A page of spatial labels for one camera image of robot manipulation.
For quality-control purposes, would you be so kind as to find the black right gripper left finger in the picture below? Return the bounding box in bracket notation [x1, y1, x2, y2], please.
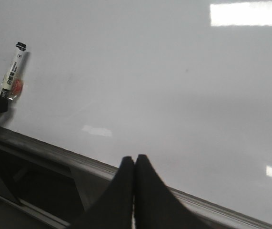
[70, 156, 134, 229]

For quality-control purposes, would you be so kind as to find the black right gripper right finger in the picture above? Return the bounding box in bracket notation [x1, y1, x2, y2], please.
[134, 154, 211, 229]

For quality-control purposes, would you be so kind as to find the grey whiteboard frame ledge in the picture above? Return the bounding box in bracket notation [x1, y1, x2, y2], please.
[0, 126, 272, 229]

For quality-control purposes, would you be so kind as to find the black whiteboard marker pen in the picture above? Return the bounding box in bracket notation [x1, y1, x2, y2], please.
[0, 42, 28, 101]

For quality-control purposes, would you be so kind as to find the white whiteboard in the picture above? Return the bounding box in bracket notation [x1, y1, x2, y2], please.
[0, 0, 272, 224]

